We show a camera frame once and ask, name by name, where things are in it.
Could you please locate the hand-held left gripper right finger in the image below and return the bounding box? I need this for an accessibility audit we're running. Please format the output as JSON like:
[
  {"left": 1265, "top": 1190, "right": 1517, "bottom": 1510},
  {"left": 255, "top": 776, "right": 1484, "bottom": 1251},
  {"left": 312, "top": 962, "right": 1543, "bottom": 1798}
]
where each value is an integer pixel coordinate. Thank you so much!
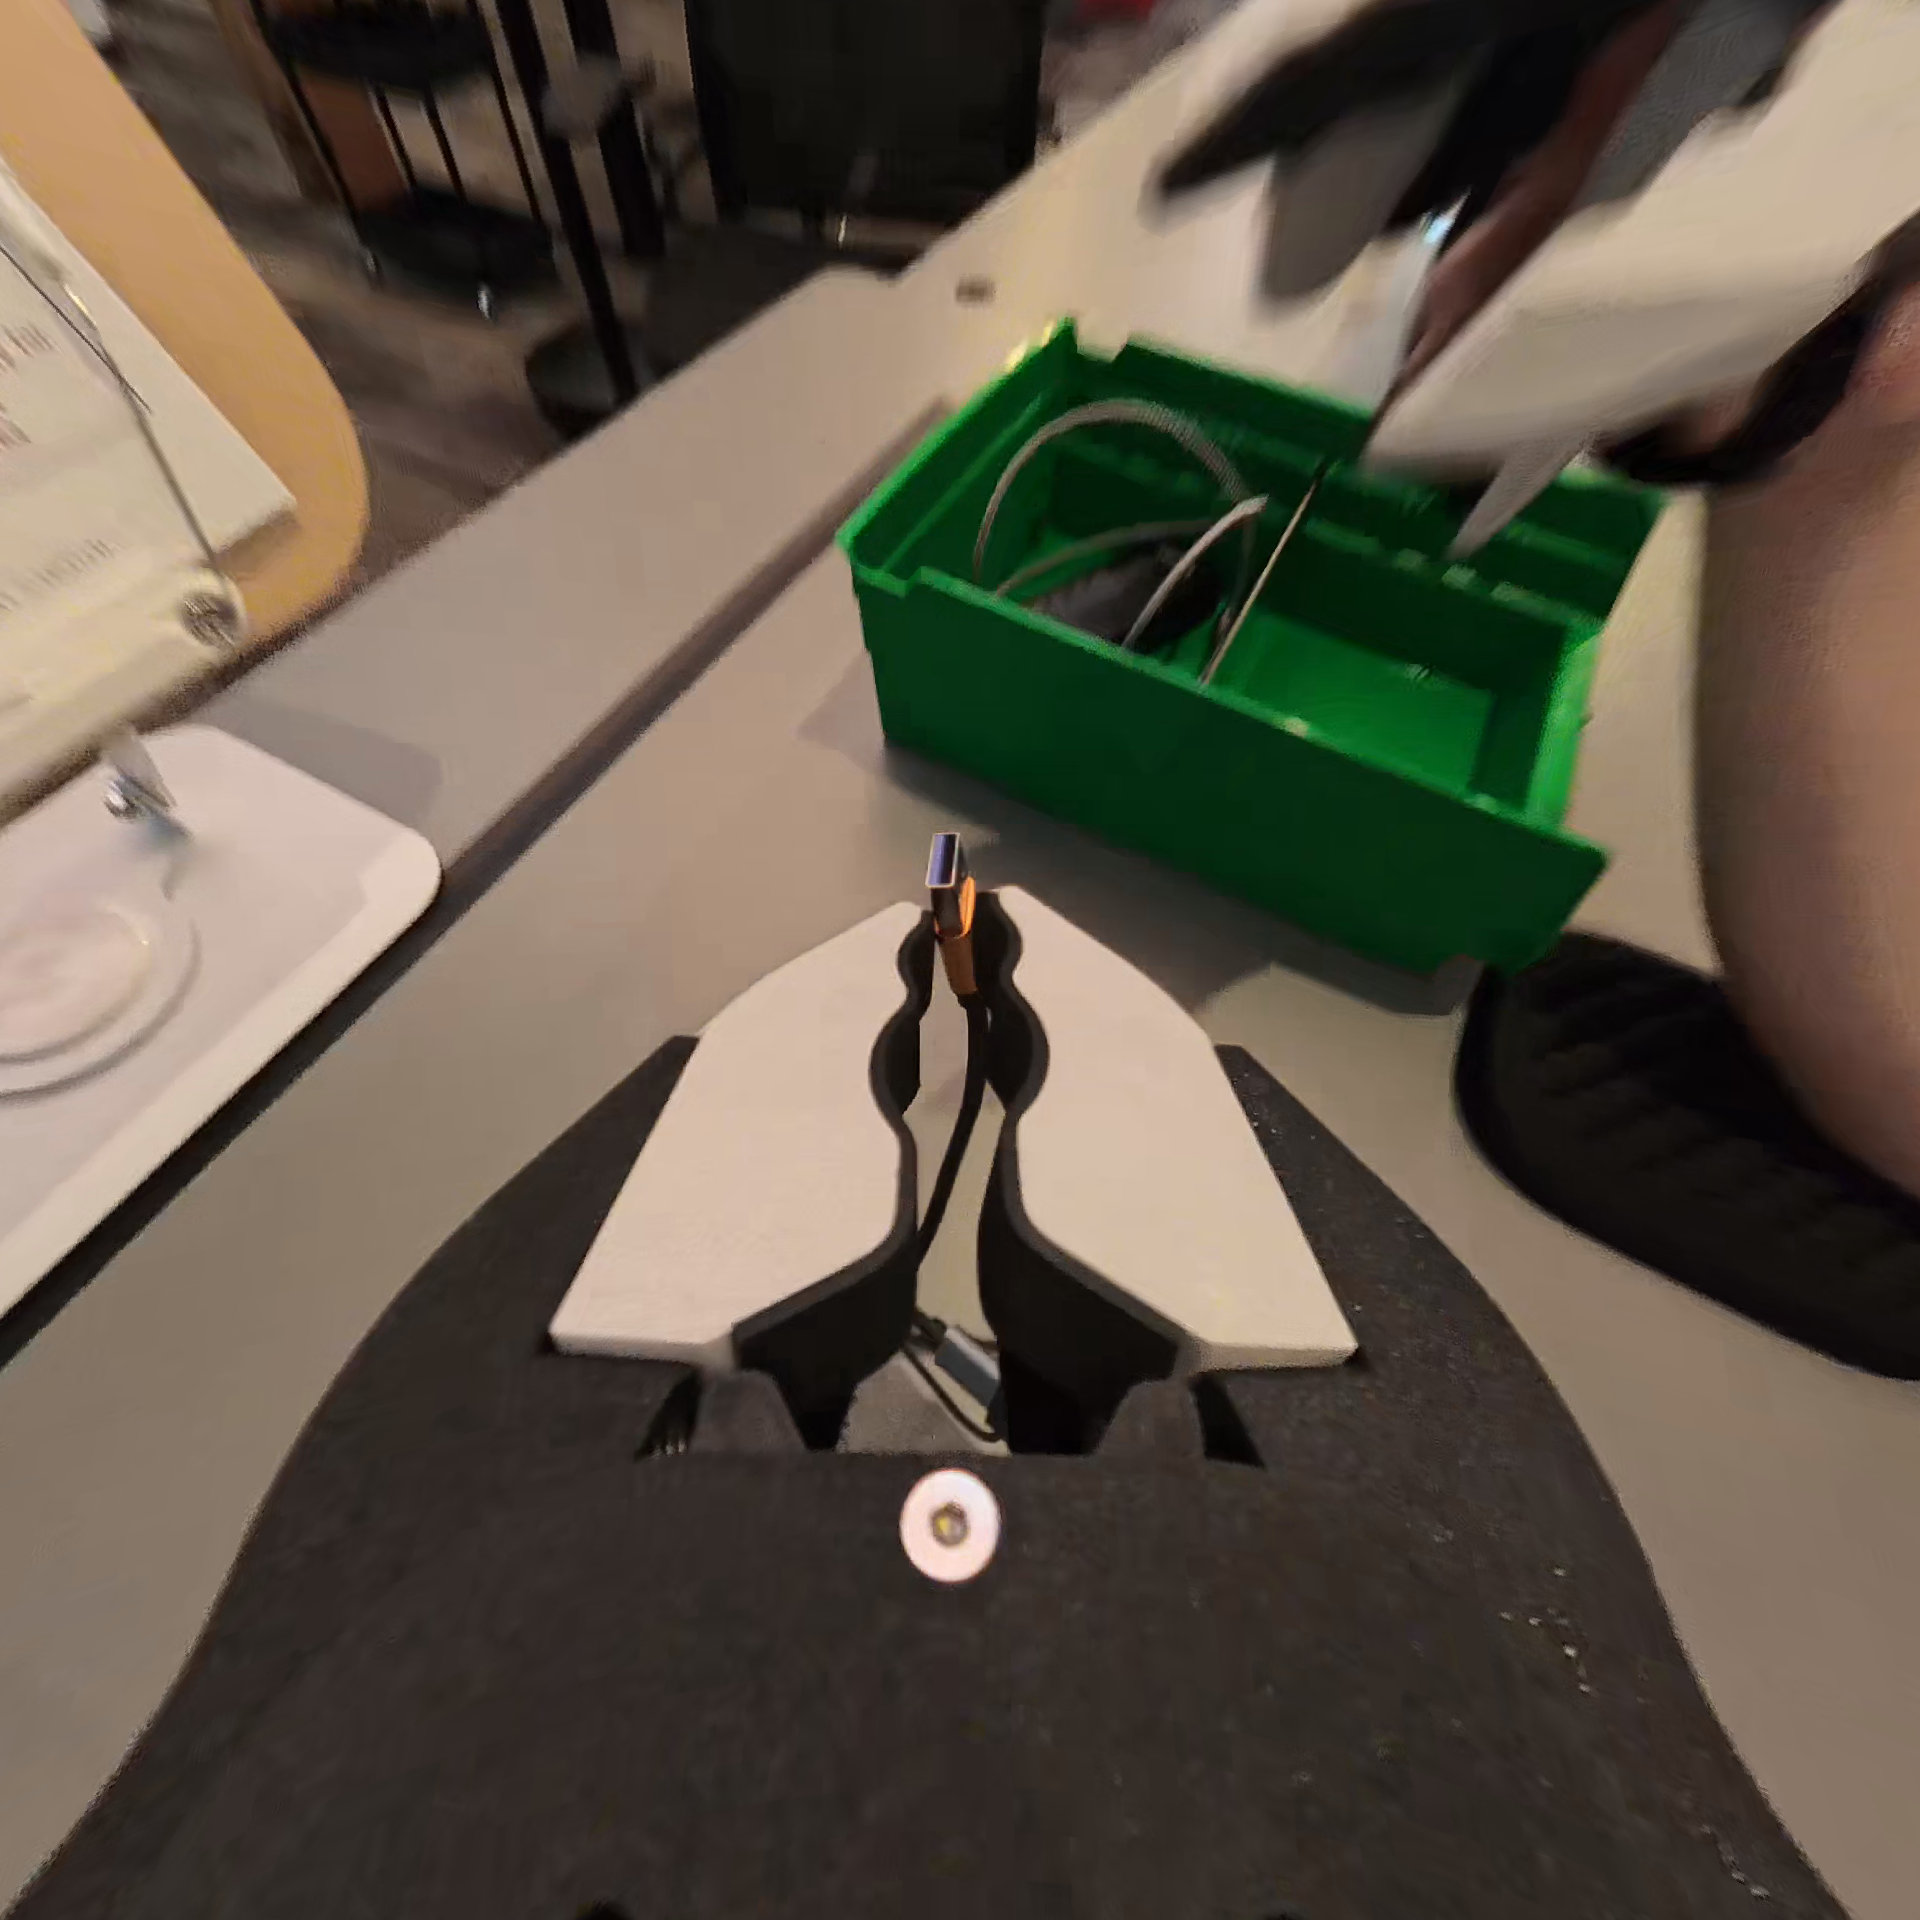
[{"left": 970, "top": 885, "right": 1361, "bottom": 1457}]

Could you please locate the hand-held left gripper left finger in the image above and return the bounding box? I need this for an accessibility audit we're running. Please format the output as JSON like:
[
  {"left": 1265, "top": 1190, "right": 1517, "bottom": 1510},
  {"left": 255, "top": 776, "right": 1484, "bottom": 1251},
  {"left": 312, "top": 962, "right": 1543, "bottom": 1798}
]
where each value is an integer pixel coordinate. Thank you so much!
[{"left": 545, "top": 903, "right": 922, "bottom": 1455}]

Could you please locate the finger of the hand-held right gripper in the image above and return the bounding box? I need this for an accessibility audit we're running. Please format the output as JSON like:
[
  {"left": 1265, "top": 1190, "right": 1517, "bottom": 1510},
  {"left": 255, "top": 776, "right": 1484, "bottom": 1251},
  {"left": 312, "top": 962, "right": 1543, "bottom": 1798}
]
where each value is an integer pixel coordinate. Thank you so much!
[
  {"left": 1153, "top": 0, "right": 1520, "bottom": 197},
  {"left": 1258, "top": 83, "right": 1471, "bottom": 303}
]

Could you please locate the orange plug usb cable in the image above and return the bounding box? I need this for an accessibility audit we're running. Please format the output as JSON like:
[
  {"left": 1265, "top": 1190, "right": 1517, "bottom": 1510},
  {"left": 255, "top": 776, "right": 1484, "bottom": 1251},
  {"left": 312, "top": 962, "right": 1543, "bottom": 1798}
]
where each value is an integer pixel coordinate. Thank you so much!
[{"left": 895, "top": 832, "right": 1004, "bottom": 1443}]

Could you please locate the green plastic box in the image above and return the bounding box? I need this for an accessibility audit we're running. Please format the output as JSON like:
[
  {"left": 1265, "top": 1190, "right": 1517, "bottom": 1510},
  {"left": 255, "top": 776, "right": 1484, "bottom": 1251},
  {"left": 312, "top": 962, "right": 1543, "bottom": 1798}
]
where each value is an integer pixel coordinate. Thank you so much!
[{"left": 834, "top": 315, "right": 1671, "bottom": 982}]

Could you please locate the person's right forearm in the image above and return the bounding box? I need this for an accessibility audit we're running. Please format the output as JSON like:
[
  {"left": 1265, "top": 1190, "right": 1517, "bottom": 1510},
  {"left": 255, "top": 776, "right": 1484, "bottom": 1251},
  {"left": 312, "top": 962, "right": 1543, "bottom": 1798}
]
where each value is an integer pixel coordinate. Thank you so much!
[{"left": 1692, "top": 286, "right": 1920, "bottom": 1194}]

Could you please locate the person's right hand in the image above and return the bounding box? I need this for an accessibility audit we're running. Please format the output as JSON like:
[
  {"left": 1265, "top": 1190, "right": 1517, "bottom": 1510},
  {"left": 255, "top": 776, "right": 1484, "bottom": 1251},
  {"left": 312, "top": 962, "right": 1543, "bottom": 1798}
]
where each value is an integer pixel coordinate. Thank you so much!
[{"left": 1401, "top": 54, "right": 1673, "bottom": 397}]

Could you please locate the black mesh armrest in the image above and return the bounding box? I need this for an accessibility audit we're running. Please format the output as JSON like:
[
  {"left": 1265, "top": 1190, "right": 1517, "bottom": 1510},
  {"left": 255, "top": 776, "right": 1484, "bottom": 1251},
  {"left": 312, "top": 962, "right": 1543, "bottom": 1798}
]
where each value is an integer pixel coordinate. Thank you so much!
[{"left": 1452, "top": 928, "right": 1920, "bottom": 1385}]

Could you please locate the black utility cart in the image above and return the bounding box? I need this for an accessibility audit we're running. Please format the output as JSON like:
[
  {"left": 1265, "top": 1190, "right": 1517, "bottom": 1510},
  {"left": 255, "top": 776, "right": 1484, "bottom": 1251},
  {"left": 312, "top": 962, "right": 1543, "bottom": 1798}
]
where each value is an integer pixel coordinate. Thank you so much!
[{"left": 255, "top": 0, "right": 706, "bottom": 438}]

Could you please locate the instruction sheet on wooden stand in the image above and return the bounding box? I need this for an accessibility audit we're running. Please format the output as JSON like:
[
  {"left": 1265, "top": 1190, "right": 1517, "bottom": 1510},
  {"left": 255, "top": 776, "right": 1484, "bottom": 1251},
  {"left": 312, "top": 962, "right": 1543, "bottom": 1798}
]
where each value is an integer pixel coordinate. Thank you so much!
[{"left": 0, "top": 0, "right": 448, "bottom": 1311}]

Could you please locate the printed instruction sheet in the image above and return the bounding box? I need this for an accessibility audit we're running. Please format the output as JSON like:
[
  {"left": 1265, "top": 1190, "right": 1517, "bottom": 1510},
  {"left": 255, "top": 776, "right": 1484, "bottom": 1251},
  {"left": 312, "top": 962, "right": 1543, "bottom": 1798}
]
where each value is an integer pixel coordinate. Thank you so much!
[{"left": 0, "top": 152, "right": 302, "bottom": 722}]

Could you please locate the grey braided cable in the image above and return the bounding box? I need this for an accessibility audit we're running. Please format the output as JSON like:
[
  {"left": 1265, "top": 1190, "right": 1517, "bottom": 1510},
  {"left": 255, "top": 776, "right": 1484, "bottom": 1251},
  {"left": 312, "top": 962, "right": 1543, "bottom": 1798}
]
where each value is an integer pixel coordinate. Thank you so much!
[{"left": 968, "top": 394, "right": 1272, "bottom": 649}]

